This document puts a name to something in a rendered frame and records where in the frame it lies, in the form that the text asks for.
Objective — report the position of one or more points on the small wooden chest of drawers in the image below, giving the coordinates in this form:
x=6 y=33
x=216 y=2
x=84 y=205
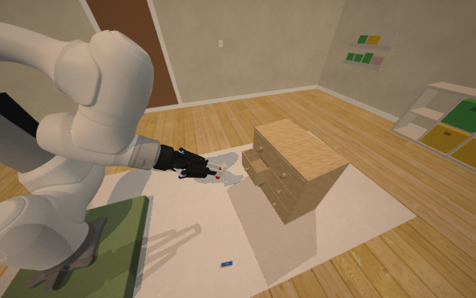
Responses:
x=317 y=163

